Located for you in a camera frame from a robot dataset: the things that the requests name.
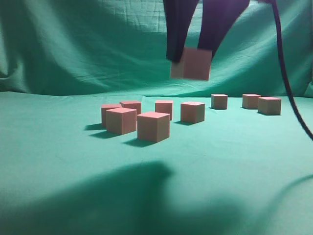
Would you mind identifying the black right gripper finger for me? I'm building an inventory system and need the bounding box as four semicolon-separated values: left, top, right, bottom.
197;0;249;60

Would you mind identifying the pink cube column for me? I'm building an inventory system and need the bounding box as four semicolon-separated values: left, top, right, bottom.
155;100;174;120
137;112;170;142
242;94;262;109
101;104;121;127
258;97;282;115
211;94;228;110
170;47;212;81
120;100;142;115
180;101;205;123

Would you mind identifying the green cloth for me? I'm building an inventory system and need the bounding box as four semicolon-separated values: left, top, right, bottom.
0;0;313;235

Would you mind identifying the black cable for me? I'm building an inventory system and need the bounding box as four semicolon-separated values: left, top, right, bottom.
266;0;313;141

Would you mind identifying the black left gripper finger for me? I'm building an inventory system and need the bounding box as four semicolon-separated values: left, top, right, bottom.
163;0;198;63

